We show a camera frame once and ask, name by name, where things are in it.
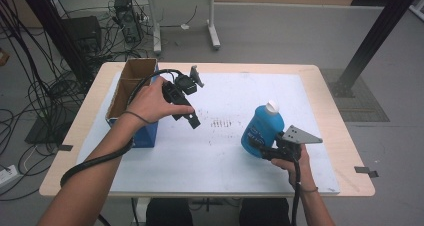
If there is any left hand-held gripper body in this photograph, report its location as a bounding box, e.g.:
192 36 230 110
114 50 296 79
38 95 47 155
161 64 205 108

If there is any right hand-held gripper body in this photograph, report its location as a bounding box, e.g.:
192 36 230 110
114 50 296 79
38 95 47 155
263 124 324 163

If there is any blue bottle with white cap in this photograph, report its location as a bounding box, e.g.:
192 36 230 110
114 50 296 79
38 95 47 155
240 100 286 159

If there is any blue cardboard box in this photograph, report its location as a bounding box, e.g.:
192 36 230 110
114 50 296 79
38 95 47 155
105 57 160 149

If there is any person's left hand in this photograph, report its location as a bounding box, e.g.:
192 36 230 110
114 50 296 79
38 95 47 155
127 75 196 125

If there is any person's right hand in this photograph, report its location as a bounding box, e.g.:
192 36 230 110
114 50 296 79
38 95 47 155
270 144 316 191

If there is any black wrist band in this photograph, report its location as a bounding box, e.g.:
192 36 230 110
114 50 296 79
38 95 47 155
121 110 153 126
296 183 320 194

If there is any white table mat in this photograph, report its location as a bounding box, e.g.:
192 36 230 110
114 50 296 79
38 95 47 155
76 71 341 194

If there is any person's right leg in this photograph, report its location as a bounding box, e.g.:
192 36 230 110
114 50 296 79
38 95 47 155
238 198 293 226

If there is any person's leg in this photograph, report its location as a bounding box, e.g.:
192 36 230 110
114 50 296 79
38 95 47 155
238 198 293 226
145 198 194 226

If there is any white desk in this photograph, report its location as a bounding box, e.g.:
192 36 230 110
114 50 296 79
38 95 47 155
126 0 249 55

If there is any black computer tower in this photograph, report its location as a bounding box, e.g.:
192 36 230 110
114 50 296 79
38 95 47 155
113 0 144 45

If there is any person's left leg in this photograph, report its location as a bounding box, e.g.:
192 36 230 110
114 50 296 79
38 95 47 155
145 198 194 226

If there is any black equipment case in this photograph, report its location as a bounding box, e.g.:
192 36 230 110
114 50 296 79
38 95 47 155
61 15 103 59

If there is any black metal stand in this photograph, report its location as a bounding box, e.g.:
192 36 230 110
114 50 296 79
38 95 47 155
16 0 93 84
334 0 424 97

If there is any black floor plate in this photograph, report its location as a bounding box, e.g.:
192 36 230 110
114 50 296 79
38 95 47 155
24 114 78 146

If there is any white power strip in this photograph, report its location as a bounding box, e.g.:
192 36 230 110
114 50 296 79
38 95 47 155
0 164 19 188

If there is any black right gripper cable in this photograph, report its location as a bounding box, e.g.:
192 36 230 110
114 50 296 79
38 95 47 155
290 159 303 226

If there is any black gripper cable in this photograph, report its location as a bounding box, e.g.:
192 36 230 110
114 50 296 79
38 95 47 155
59 68 185 188
290 159 303 226

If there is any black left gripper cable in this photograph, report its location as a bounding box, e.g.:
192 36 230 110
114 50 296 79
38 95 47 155
59 68 185 188

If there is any tangle of black cables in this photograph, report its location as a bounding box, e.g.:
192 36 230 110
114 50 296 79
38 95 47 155
0 0 144 202

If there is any white cable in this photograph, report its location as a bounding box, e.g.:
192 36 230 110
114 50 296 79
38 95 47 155
22 144 38 172

